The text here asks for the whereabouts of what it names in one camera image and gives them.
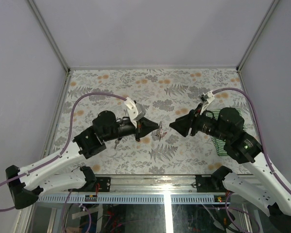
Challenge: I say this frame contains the black tagged key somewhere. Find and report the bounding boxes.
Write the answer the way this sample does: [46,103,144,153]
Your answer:
[114,139,121,149]

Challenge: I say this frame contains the aluminium front rail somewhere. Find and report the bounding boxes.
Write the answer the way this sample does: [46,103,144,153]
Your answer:
[26,174,288,194]

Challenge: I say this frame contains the silver keyring with keys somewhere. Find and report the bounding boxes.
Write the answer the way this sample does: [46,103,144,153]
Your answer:
[152,121,163,141]

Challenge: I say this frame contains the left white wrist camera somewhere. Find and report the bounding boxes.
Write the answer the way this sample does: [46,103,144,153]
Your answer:
[124,97,145,128]

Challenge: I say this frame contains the white slotted cable duct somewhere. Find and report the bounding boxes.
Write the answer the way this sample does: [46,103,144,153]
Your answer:
[38,193,225,204]

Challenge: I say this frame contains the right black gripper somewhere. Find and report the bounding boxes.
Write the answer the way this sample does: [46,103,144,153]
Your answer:
[169,103,229,142]

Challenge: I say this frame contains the green striped cloth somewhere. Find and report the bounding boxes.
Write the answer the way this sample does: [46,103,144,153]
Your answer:
[205,109,245,157]

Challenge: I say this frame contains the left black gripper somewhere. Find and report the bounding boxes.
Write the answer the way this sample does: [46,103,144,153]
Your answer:
[104,117,160,143]

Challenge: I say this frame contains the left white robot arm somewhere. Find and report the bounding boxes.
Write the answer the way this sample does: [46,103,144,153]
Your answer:
[5,111,159,210]

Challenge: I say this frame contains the floral patterned table mat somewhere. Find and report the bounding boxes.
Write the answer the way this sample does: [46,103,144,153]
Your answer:
[46,68,257,175]

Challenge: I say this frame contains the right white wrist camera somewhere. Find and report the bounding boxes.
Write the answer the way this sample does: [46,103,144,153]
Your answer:
[199,90,215,114]

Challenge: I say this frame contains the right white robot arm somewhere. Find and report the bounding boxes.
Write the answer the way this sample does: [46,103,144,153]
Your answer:
[170,106,291,233]

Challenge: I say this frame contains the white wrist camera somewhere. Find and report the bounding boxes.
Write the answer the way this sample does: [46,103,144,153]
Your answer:
[199,90,215,114]
[124,97,145,128]

